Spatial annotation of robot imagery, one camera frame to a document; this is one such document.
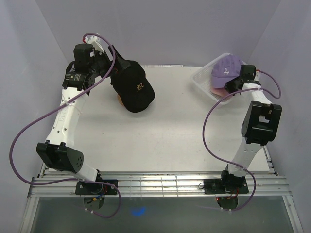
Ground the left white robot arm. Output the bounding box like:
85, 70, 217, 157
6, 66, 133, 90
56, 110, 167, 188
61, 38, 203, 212
36, 43, 130, 194

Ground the white plastic basket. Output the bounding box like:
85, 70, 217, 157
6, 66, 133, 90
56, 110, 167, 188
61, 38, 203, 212
190, 53, 231, 102

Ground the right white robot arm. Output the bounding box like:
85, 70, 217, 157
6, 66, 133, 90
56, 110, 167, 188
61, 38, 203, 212
219, 65, 282, 193

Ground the wooden hat stand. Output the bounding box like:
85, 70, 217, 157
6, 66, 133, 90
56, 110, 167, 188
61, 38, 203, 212
117, 95, 125, 107

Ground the purple cap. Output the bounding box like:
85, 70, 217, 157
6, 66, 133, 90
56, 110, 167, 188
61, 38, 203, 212
211, 55, 244, 89

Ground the pink cap in basket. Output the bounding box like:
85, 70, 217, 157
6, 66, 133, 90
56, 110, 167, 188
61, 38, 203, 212
211, 88, 229, 97

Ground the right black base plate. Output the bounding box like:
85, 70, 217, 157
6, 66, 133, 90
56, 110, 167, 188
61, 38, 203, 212
203, 179, 249, 194

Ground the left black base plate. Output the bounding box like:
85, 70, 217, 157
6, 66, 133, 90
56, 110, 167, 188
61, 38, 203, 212
75, 179, 119, 195

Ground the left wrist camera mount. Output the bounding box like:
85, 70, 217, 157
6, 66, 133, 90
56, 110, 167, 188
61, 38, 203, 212
82, 35, 104, 52

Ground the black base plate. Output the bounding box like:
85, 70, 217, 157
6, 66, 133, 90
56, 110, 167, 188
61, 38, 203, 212
75, 179, 119, 195
203, 179, 249, 194

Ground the black cap gold logo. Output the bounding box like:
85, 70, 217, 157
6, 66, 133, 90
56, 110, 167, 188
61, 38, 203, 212
111, 60, 155, 113

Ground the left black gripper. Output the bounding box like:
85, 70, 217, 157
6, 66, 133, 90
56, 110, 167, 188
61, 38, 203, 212
89, 45, 130, 79

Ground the aluminium rail frame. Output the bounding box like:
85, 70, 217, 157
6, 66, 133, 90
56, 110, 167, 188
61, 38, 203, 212
20, 169, 303, 233

